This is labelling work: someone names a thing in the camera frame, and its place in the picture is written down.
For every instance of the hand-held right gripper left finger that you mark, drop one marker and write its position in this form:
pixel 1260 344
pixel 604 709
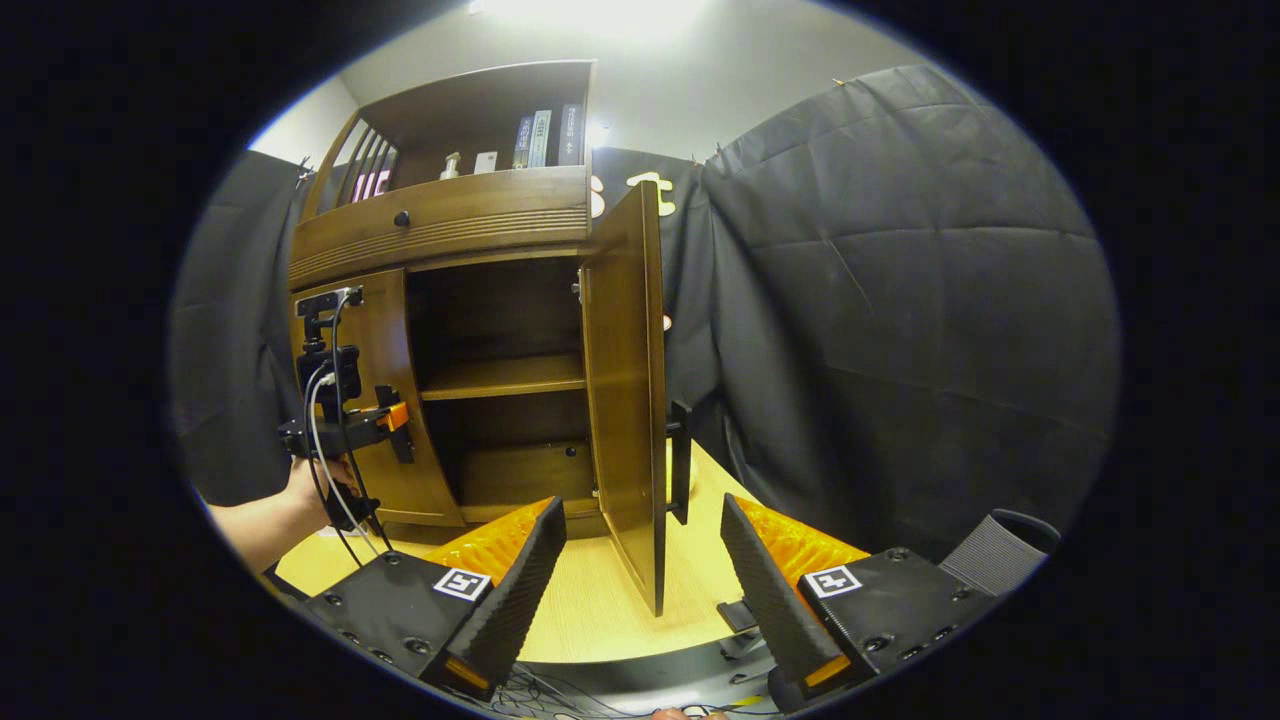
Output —
pixel 520 600

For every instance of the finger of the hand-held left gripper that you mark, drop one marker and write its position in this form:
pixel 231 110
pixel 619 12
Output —
pixel 397 417

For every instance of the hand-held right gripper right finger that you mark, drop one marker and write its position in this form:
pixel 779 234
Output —
pixel 765 600

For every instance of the small white box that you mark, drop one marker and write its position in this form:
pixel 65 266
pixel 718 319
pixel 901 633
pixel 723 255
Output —
pixel 485 162

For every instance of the dark blue book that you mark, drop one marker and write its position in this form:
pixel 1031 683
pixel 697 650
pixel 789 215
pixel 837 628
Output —
pixel 522 140

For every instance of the wooden double-door shoe cabinet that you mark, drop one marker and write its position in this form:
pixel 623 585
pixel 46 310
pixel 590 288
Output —
pixel 480 100

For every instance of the grey ribbed object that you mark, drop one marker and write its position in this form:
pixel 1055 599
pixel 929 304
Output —
pixel 990 555

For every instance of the white pump bottle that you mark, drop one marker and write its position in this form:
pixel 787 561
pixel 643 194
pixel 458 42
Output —
pixel 451 166

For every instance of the large ceiling light panel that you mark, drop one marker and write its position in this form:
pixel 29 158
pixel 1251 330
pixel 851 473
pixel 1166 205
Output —
pixel 600 15

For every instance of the light grey book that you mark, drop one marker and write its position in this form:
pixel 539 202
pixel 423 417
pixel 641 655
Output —
pixel 540 137

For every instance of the wooden drawer with black knob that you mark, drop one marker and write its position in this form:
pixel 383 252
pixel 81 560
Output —
pixel 480 215

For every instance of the small black clamp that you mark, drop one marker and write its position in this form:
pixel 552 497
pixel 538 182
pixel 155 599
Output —
pixel 738 615

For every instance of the black backdrop cloth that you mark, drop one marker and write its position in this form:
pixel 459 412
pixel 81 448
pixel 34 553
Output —
pixel 900 330

